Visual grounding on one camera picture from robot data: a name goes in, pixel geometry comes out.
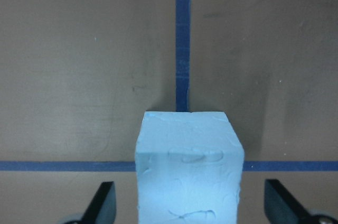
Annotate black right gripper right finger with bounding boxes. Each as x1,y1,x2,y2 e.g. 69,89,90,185
264,179,314,224

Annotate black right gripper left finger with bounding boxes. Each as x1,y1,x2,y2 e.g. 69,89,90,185
80,181,116,224

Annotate light blue block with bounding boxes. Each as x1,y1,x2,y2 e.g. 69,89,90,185
135,111,245,223

